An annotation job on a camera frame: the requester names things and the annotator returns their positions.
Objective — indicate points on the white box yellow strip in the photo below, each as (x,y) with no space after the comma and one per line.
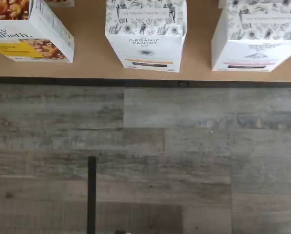
(148,48)

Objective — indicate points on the black floor strip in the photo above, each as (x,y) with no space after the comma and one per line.
(91,195)

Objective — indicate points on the brown low shelf board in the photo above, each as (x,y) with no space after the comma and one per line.
(91,36)

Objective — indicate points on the white box pink strip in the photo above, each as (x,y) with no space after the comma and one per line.
(245,53)

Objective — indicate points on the purely elizabeth granola box yellow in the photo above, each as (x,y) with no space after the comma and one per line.
(38,29)

